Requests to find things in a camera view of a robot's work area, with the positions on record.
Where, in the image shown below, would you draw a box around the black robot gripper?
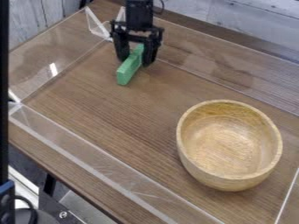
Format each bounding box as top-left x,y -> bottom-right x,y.
109,0 -> 164,67

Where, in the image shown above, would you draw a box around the green rectangular block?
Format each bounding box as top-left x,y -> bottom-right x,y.
115,44 -> 144,86

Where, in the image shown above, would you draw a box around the brown wooden bowl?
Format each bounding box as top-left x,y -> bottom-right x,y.
174,100 -> 282,192

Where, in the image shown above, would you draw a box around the black table leg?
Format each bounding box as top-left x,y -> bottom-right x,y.
42,174 -> 57,197

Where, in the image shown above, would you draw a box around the clear acrylic corner bracket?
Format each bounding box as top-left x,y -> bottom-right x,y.
83,7 -> 111,42

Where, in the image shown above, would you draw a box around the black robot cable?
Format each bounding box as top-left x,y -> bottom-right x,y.
152,0 -> 165,15

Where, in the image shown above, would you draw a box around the clear acrylic barrier wall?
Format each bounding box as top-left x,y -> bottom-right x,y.
7,86 -> 224,224

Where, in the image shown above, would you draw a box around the grey metal base plate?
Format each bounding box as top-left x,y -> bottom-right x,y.
13,193 -> 86,224

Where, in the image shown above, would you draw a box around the black cable loop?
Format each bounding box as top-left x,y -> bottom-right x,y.
13,194 -> 38,224

